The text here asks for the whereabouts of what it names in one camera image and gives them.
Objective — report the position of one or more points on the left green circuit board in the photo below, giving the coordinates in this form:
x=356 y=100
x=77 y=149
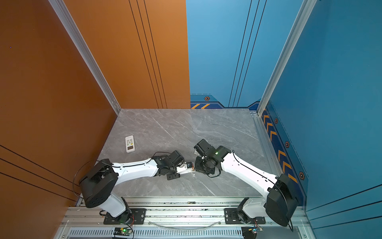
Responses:
x=123 y=233

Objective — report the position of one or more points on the left aluminium corner post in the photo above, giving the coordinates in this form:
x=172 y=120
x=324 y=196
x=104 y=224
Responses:
x=75 y=35

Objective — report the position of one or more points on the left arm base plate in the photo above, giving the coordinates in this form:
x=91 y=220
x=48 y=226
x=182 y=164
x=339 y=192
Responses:
x=135 y=216

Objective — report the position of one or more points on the right green circuit board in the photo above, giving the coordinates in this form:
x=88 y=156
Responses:
x=251 y=232

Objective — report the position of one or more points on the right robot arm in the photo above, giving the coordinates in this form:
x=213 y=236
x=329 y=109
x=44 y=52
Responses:
x=279 y=197

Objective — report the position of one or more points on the white TCL remote control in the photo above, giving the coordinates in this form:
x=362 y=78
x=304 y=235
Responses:
x=184 y=170

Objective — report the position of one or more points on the aluminium corner post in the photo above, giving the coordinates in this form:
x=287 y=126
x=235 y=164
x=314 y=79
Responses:
x=75 y=35
x=302 y=17

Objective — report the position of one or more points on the aluminium rail frame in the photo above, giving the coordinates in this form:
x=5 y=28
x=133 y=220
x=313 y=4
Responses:
x=178 y=218

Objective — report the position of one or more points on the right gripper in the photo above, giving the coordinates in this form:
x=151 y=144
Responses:
x=197 y=168

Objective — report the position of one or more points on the green circuit board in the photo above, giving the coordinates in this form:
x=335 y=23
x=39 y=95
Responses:
x=123 y=233
x=251 y=232

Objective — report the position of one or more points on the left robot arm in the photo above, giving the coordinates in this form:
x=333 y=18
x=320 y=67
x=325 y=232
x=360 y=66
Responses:
x=98 y=184

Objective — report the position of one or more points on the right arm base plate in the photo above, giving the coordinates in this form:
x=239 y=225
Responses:
x=233 y=216

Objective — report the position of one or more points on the right aluminium corner post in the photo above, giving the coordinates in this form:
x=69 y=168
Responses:
x=302 y=17

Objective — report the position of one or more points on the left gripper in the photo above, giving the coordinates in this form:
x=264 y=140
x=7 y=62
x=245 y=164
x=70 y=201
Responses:
x=174 y=177

